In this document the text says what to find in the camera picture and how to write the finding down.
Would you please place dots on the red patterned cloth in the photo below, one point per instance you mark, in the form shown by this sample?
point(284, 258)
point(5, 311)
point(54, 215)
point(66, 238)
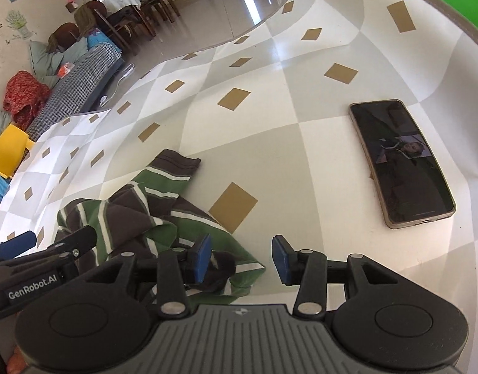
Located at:
point(24, 93)

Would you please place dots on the checkered diamond pattern tablecloth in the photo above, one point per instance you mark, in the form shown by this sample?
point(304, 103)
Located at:
point(262, 124)

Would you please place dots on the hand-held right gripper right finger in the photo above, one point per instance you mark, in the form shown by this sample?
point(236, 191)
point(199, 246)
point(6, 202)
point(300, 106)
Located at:
point(279, 259)

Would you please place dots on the small pink flower decoration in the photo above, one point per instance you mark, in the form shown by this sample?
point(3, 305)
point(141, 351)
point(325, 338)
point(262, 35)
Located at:
point(71, 2)

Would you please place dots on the houndstooth covered sofa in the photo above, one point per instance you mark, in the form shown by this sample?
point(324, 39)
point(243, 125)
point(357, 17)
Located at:
point(75, 81)

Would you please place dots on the yellow plastic chair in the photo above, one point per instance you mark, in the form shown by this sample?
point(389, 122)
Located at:
point(9, 148)

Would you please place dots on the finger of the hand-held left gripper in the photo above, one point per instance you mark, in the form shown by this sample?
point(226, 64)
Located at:
point(73, 239)
point(16, 243)

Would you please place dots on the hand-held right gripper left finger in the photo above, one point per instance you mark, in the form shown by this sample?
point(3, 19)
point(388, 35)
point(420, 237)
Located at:
point(202, 259)

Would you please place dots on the green brown striped shirt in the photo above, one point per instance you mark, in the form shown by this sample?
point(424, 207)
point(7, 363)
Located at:
point(153, 210)

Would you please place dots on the orange tissue packet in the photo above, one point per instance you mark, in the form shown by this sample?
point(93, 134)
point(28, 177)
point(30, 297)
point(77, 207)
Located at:
point(65, 69)

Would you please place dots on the lavender wall sticker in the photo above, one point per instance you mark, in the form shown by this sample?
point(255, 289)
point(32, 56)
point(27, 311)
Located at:
point(18, 23)

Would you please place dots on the smartphone in clear case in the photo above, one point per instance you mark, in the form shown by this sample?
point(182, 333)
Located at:
point(402, 163)

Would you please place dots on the teal blanket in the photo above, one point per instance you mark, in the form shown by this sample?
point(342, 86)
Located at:
point(48, 60)

